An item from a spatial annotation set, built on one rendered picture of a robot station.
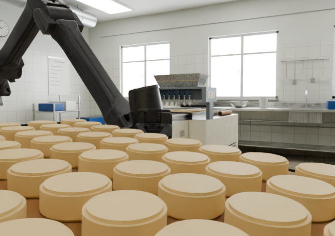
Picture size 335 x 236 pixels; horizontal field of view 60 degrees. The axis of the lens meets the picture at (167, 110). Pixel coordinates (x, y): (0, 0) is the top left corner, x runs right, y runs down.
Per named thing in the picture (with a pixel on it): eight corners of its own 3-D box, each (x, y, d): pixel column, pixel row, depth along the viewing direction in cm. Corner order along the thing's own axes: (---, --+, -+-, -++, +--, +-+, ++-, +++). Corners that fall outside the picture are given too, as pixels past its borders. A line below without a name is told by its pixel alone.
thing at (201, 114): (227, 113, 414) (227, 108, 414) (228, 113, 414) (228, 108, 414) (191, 119, 302) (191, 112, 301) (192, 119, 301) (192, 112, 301)
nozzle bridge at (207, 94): (160, 116, 357) (160, 88, 356) (216, 118, 323) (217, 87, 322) (145, 117, 328) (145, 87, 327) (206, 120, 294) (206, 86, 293)
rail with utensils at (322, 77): (280, 84, 550) (280, 60, 548) (329, 83, 513) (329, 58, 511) (280, 84, 545) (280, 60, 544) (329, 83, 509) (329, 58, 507)
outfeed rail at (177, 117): (222, 113, 418) (222, 108, 418) (224, 113, 416) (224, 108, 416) (148, 125, 241) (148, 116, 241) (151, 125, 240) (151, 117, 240)
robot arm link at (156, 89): (140, 135, 74) (115, 144, 67) (130, 90, 73) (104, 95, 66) (177, 131, 66) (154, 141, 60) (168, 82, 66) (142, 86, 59)
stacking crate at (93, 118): (92, 124, 734) (92, 116, 733) (105, 124, 717) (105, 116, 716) (76, 126, 679) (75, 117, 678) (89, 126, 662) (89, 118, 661)
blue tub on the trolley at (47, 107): (49, 110, 618) (49, 103, 617) (64, 110, 601) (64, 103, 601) (38, 111, 590) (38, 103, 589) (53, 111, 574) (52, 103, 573)
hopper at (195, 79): (165, 88, 350) (165, 76, 350) (209, 87, 324) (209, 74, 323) (152, 87, 325) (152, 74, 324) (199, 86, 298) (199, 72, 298)
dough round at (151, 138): (137, 153, 39) (138, 138, 39) (130, 146, 44) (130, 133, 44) (172, 152, 41) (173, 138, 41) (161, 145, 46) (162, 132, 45)
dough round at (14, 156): (54, 171, 30) (54, 152, 30) (6, 184, 25) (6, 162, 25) (24, 164, 32) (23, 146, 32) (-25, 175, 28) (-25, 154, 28)
